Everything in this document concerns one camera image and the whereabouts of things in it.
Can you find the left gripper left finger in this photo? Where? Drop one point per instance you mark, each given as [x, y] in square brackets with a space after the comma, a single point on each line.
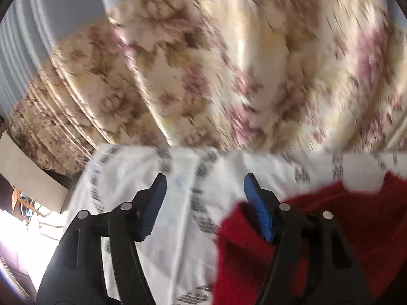
[96, 261]

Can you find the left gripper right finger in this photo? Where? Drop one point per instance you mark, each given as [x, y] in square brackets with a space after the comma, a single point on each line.
[312, 261]

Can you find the red knitted sweater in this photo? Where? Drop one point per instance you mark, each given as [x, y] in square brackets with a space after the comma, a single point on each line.
[374, 225]

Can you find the wooden chair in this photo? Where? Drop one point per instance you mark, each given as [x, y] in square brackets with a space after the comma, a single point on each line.
[23, 208]

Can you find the patterned bed sheet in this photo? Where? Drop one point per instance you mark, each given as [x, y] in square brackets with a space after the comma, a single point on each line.
[179, 257]

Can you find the beige board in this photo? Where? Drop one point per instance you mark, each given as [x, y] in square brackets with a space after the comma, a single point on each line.
[25, 175]

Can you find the blue floral curtain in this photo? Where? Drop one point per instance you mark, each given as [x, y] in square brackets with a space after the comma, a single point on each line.
[268, 75]

